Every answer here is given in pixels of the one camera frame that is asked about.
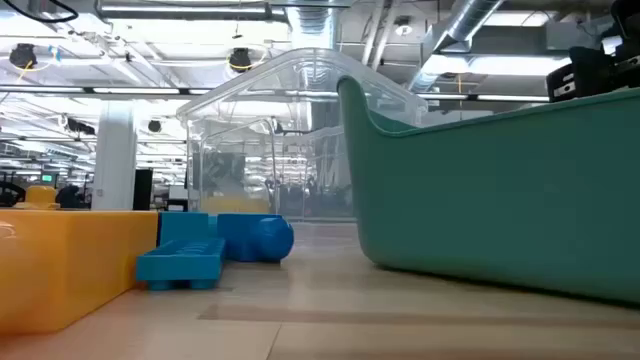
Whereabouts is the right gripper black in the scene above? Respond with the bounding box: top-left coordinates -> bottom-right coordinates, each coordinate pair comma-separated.
544,44 -> 640,104

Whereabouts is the long blue brick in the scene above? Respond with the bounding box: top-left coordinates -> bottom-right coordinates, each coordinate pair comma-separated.
135,237 -> 227,292

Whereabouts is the large yellow toy brick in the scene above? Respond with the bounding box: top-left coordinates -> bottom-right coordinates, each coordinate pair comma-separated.
0,208 -> 159,335

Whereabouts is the long ceiling light strip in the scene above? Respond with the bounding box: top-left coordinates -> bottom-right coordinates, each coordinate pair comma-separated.
417,92 -> 551,103
0,86 -> 211,96

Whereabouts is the teal plastic bin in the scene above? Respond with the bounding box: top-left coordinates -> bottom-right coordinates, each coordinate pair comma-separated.
337,74 -> 640,307

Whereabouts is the round ceiling fixture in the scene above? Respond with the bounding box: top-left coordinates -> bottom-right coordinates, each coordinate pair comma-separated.
393,16 -> 414,38

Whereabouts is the clear plastic container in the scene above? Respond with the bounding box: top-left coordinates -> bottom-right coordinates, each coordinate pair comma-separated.
175,47 -> 430,222

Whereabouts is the small rounded blue brick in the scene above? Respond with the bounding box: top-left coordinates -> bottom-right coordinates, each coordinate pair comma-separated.
216,213 -> 296,264

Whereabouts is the small yellow plastic bin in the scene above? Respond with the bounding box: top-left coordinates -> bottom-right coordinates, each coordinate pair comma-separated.
201,196 -> 272,216

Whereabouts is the grey ceiling pipe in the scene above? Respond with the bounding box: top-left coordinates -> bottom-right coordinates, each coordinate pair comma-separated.
94,1 -> 290,22

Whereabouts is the black upright panel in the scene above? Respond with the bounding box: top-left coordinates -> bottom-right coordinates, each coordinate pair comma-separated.
132,168 -> 155,212

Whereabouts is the white pillar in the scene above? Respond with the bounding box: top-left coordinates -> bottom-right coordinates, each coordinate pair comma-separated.
91,101 -> 138,212

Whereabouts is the dark chair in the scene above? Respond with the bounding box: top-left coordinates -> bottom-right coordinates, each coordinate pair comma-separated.
54,184 -> 84,210

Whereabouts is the yellow rounded object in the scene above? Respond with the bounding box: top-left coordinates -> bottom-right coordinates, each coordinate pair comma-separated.
13,185 -> 62,211

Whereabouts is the silver spiral air duct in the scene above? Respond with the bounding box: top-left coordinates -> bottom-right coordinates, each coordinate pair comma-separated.
407,0 -> 505,94

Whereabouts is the ribbed vertical air duct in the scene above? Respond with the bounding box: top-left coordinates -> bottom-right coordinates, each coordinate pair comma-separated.
285,5 -> 342,51

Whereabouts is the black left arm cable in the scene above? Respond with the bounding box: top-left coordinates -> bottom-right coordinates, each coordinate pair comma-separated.
0,0 -> 80,24

